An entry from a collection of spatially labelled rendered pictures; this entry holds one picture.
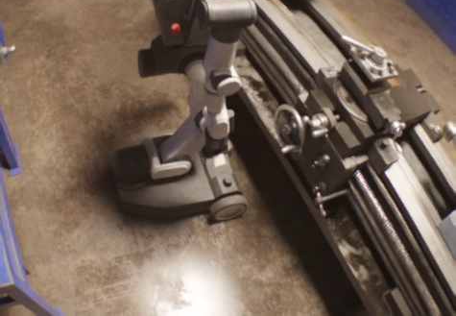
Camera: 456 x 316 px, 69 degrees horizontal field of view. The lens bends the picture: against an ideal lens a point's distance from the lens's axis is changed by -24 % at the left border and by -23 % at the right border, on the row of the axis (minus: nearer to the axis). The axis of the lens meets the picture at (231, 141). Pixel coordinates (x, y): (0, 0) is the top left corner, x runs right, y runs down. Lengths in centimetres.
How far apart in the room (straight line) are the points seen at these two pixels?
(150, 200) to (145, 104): 78
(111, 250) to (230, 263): 64
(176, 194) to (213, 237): 31
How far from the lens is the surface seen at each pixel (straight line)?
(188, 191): 212
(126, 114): 259
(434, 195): 199
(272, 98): 229
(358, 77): 162
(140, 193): 209
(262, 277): 219
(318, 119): 161
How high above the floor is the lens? 201
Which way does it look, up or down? 52 degrees down
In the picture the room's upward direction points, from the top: 20 degrees clockwise
